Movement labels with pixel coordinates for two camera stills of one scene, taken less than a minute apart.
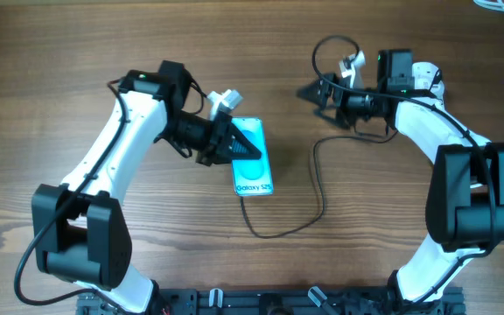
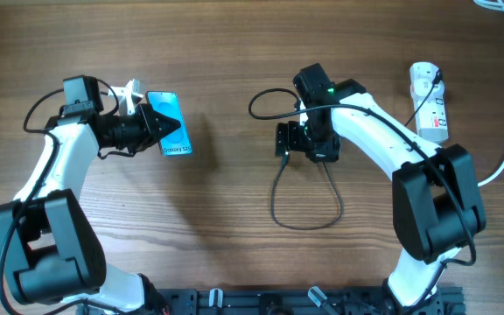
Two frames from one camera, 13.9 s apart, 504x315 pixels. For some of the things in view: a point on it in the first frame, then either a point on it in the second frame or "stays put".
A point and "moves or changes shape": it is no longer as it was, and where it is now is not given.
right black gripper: (341, 87) to (288, 138)
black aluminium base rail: (267, 301) stays put
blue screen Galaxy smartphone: (252, 177) moves or changes shape
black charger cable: (315, 218) to (437, 81)
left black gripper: (218, 150) to (148, 119)
